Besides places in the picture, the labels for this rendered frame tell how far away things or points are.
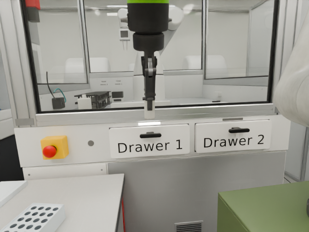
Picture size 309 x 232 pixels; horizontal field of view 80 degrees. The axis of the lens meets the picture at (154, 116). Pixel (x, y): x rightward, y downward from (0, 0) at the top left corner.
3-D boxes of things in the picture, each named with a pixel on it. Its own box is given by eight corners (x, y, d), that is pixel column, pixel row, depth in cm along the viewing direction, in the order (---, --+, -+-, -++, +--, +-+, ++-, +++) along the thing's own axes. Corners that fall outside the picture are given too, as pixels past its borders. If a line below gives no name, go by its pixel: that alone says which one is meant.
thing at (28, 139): (288, 149, 74) (291, 113, 71) (20, 167, 66) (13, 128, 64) (205, 112, 167) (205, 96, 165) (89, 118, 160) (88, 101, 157)
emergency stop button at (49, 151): (55, 158, 59) (53, 146, 59) (42, 159, 59) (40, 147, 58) (59, 154, 62) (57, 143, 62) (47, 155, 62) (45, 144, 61)
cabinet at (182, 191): (275, 310, 88) (291, 149, 74) (50, 339, 80) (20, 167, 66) (205, 193, 181) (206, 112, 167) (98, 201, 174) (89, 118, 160)
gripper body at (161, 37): (132, 30, 47) (134, 66, 52) (132, 34, 40) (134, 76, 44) (162, 30, 48) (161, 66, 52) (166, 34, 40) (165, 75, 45)
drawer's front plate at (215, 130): (270, 148, 71) (272, 120, 69) (196, 153, 69) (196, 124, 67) (266, 147, 73) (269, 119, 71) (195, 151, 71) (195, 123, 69)
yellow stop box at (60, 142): (64, 159, 62) (61, 139, 61) (41, 161, 62) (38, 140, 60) (69, 153, 67) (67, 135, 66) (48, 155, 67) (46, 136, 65)
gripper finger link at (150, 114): (154, 96, 52) (154, 98, 52) (154, 118, 56) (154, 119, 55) (144, 97, 52) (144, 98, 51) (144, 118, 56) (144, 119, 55)
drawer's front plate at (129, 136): (189, 153, 69) (189, 124, 67) (111, 159, 67) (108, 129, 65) (188, 152, 71) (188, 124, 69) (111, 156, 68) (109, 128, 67)
